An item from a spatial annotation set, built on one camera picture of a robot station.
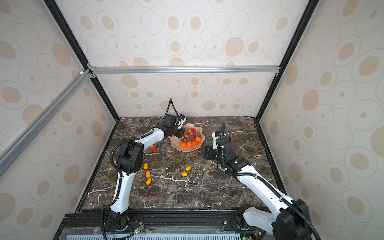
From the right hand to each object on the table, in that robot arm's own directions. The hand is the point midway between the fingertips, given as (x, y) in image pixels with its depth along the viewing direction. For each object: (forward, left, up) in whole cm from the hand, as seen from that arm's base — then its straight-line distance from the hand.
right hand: (207, 147), depth 80 cm
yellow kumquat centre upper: (-3, +11, -17) cm, 21 cm away
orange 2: (+16, +5, -13) cm, 21 cm away
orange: (+13, +7, -14) cm, 21 cm away
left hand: (+23, +11, -8) cm, 27 cm away
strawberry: (+22, +11, -14) cm, 28 cm away
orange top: (+14, +11, -16) cm, 24 cm away
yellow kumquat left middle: (-7, +35, -17) cm, 39 cm away
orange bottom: (+14, +15, -16) cm, 26 cm away
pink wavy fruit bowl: (+16, +20, -15) cm, 30 cm away
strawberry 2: (+24, +9, -13) cm, 29 cm away
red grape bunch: (+19, +9, -15) cm, 25 cm away
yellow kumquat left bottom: (-11, +34, -17) cm, 40 cm away
